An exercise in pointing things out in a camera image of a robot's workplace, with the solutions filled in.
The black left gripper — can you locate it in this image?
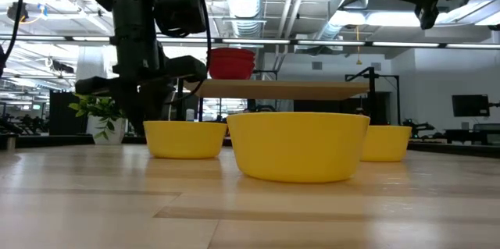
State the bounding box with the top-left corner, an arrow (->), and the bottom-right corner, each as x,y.
74,0 -> 208,137

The yellow plastic bowl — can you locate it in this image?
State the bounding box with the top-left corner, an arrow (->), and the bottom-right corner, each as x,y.
361,125 -> 413,163
226,112 -> 371,184
143,120 -> 229,160

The red bowl with floral interior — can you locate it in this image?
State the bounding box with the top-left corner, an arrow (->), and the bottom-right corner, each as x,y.
209,48 -> 257,57
209,54 -> 257,65
209,61 -> 256,80

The green plant in white pot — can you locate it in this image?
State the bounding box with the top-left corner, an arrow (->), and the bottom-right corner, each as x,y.
68,92 -> 128,147

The ceiling light strip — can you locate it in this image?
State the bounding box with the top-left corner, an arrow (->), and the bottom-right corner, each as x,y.
221,38 -> 291,45
297,40 -> 366,46
445,43 -> 500,50
371,41 -> 441,48

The black cabinet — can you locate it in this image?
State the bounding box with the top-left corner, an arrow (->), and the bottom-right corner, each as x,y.
48,91 -> 88,137

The wooden shelf with black legs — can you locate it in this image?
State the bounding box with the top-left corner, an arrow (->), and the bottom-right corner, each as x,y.
176,78 -> 372,123

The black desk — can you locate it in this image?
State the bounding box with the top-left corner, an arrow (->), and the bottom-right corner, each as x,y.
444,123 -> 500,145

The yellow hanging cord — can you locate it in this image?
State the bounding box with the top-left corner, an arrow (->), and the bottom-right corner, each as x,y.
354,25 -> 363,66

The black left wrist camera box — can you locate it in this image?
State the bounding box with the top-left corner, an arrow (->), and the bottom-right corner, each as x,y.
154,0 -> 208,35

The black camera rig stand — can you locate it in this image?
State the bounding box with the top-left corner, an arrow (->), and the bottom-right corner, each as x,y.
345,66 -> 402,125

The black wall monitor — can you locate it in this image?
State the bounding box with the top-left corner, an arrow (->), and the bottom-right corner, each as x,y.
452,94 -> 491,118

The black ceiling camera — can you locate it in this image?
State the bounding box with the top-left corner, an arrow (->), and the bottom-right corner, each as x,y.
5,2 -> 29,23

